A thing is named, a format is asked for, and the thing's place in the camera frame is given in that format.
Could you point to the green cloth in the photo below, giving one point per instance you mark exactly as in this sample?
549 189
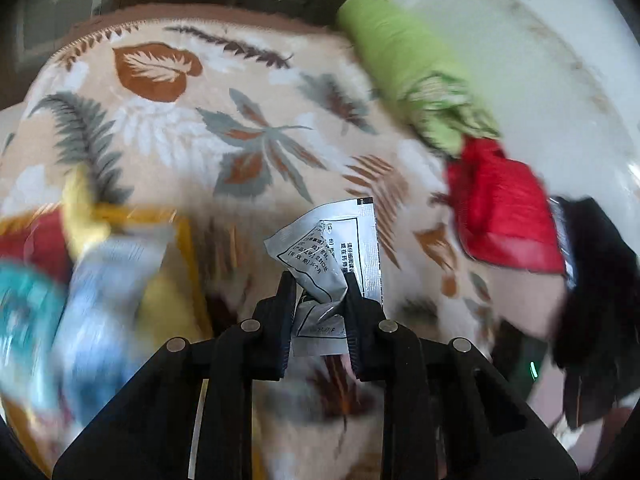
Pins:
395 50

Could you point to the leaf-printed blanket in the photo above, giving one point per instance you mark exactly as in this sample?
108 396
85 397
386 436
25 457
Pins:
250 110

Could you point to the blue and white packet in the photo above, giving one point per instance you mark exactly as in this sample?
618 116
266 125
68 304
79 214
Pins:
110 300

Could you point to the silver foil packet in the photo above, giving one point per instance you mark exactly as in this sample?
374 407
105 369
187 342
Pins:
325 245

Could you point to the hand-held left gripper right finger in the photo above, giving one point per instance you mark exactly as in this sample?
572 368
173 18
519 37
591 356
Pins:
356 320

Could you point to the red cloth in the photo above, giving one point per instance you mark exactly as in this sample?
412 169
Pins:
505 210

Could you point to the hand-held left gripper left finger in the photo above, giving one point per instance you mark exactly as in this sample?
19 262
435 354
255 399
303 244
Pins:
281 315

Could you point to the teal tissue packet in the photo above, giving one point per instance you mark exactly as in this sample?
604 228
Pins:
27 320

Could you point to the dark cloth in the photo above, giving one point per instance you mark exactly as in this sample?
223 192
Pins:
600 285

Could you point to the red packet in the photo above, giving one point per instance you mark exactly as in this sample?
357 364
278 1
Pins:
35 245

